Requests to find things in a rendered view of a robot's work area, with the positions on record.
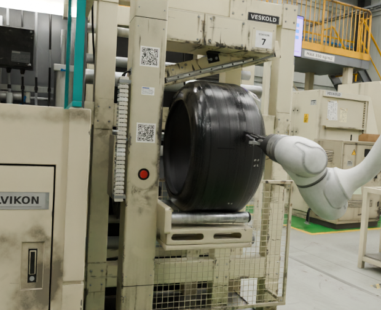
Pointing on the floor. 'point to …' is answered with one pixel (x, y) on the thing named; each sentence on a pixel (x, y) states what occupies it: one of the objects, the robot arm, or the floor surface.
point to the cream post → (141, 159)
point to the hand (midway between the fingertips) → (249, 136)
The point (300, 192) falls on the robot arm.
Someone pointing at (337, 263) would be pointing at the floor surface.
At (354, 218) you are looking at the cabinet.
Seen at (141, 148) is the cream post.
